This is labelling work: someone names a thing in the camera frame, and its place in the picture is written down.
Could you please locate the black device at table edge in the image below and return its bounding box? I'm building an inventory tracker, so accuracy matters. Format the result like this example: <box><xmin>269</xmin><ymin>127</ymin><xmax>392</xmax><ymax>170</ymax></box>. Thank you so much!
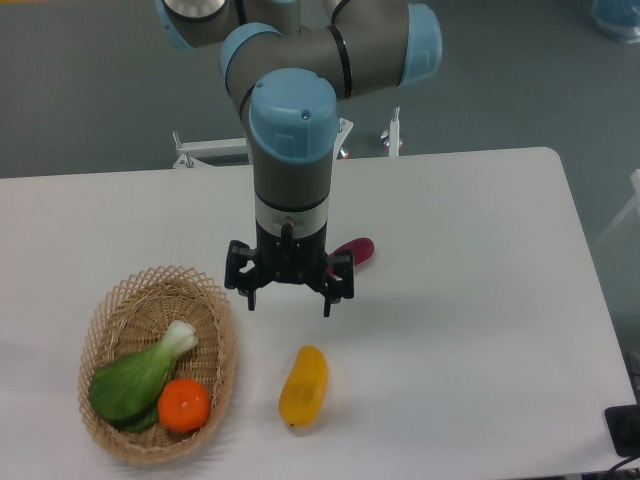
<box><xmin>604</xmin><ymin>404</ymin><xmax>639</xmax><ymax>457</ymax></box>

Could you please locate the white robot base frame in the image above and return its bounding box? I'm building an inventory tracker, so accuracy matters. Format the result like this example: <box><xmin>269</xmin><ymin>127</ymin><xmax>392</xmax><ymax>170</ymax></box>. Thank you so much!
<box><xmin>172</xmin><ymin>106</ymin><xmax>404</xmax><ymax>169</ymax></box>

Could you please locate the blue plastic bag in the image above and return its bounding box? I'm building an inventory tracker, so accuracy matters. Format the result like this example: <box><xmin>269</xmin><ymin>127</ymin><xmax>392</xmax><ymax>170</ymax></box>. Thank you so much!
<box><xmin>591</xmin><ymin>0</ymin><xmax>639</xmax><ymax>44</ymax></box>

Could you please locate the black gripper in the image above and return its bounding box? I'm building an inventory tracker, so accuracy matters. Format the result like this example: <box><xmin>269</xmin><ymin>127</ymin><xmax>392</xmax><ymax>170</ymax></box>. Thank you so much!
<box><xmin>224</xmin><ymin>222</ymin><xmax>355</xmax><ymax>318</ymax></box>

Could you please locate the orange fruit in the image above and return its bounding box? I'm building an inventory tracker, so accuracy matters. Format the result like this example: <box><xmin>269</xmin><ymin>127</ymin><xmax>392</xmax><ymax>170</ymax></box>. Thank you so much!
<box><xmin>157</xmin><ymin>379</ymin><xmax>210</xmax><ymax>433</ymax></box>

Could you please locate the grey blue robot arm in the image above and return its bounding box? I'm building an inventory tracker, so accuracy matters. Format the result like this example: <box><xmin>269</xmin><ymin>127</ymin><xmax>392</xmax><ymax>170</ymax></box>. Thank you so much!
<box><xmin>156</xmin><ymin>1</ymin><xmax>443</xmax><ymax>307</ymax></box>

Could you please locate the dark red vegetable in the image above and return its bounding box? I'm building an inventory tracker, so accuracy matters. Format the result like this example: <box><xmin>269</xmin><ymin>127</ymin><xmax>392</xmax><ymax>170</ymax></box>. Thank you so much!
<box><xmin>333</xmin><ymin>237</ymin><xmax>375</xmax><ymax>267</ymax></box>

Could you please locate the yellow mango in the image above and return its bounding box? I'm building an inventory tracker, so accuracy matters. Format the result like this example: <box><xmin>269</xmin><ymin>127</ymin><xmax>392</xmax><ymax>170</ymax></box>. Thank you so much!
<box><xmin>278</xmin><ymin>345</ymin><xmax>329</xmax><ymax>428</ymax></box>

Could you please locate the woven wicker basket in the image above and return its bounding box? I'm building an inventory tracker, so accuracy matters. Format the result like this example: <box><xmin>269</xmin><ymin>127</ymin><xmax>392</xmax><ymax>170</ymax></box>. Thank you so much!
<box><xmin>78</xmin><ymin>266</ymin><xmax>236</xmax><ymax>464</ymax></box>

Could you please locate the green bok choy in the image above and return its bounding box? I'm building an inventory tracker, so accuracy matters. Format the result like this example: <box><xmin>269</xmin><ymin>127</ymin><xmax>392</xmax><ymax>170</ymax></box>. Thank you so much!
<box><xmin>88</xmin><ymin>320</ymin><xmax>198</xmax><ymax>433</ymax></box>

